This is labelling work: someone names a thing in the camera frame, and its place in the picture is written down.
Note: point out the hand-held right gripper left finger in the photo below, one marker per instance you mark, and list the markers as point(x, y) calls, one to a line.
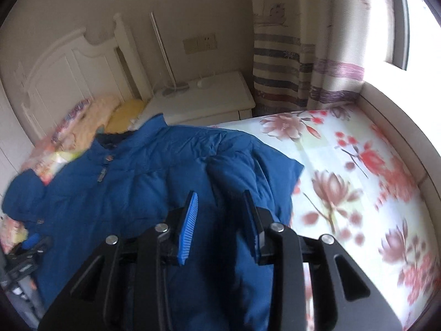
point(188, 227)

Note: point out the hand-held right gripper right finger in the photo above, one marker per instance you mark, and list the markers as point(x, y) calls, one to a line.
point(249, 222)

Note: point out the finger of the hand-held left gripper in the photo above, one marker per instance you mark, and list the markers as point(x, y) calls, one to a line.
point(33, 240)

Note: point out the blue padded jacket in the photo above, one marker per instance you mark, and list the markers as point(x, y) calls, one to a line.
point(137, 186)

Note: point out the floral bed sheet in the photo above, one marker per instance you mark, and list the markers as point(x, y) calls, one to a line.
point(344, 196)

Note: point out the floral folded quilt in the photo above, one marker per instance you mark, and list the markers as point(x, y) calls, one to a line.
point(65, 134)

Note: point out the white nightstand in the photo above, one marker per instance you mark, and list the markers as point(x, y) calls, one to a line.
point(206, 101)

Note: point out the yellow pillow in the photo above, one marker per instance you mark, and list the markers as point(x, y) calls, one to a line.
point(125, 115)

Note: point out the peach fleece blanket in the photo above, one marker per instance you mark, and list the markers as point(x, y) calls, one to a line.
point(96, 117)

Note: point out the striped patterned curtain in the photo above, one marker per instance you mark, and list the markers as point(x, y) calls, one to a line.
point(293, 58)

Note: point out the white wooden headboard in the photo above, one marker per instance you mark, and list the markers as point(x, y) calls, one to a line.
point(58, 72)

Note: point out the white desk lamp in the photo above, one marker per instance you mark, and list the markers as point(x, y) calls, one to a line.
point(164, 58)

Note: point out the beige wall outlet panel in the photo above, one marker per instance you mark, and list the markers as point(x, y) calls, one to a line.
point(199, 43)

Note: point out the dark window frame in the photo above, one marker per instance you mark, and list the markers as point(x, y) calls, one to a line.
point(399, 24)

